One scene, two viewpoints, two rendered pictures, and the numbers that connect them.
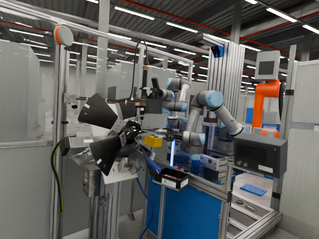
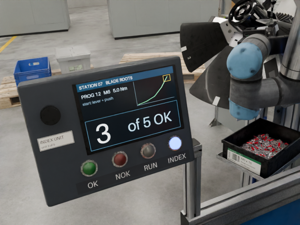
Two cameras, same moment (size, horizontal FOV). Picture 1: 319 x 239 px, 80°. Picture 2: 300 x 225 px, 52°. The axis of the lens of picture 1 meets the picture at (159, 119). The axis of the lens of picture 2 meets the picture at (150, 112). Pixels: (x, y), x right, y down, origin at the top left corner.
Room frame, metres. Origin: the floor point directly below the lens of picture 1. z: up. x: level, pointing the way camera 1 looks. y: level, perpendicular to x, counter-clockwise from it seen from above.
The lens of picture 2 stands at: (1.33, -1.03, 1.40)
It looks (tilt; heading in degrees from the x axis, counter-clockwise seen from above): 26 degrees down; 108
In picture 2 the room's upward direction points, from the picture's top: 4 degrees counter-clockwise
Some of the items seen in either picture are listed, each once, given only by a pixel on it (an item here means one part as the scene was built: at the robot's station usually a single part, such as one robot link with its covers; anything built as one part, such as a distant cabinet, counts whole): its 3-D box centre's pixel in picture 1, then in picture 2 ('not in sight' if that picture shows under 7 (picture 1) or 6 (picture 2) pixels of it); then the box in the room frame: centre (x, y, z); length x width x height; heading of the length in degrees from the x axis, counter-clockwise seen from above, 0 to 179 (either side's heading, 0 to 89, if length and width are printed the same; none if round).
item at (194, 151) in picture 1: (194, 151); (250, 95); (1.35, -0.27, 1.08); 0.11 x 0.08 x 0.11; 27
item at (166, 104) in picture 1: (168, 106); not in sight; (1.62, -0.06, 1.38); 0.11 x 0.08 x 0.11; 77
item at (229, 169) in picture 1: (228, 175); (191, 180); (1.24, -0.49, 0.96); 0.03 x 0.03 x 0.20; 40
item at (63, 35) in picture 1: (63, 36); not in sight; (1.59, 0.83, 1.88); 0.16 x 0.07 x 0.16; 165
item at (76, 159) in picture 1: (95, 158); not in sight; (1.76, 0.57, 0.85); 0.36 x 0.24 x 0.03; 130
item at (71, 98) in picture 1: (70, 98); not in sight; (1.57, 0.74, 1.38); 0.10 x 0.07 x 0.09; 75
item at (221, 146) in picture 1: (225, 144); not in sight; (1.64, -0.59, 1.09); 0.15 x 0.15 x 0.10
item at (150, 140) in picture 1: (153, 141); not in sight; (1.87, 0.05, 1.02); 0.16 x 0.10 x 0.11; 40
